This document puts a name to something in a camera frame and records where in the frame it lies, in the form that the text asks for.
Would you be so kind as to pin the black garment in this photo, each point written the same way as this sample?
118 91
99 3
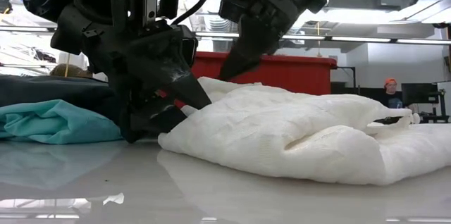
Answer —
53 90

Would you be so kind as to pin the black hanging dome device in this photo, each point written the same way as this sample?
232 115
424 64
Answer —
4 5

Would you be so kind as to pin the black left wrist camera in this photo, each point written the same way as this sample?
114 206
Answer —
190 48

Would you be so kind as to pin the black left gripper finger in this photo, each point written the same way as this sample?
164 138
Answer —
190 93
155 123

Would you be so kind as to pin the white lace garment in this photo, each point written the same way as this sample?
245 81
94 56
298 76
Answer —
282 132

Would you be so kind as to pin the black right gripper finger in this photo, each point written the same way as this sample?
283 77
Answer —
250 48

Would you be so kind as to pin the silver ventilation duct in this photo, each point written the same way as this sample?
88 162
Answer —
220 23

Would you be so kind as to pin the black bar with light strips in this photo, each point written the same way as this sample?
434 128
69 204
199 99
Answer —
370 39

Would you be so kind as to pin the red plastic laundry basket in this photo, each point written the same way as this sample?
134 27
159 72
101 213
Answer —
299 72

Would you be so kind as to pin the turquoise shorts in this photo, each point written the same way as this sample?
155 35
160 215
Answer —
53 125

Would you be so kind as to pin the black monitor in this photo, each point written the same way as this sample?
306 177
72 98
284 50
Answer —
423 93

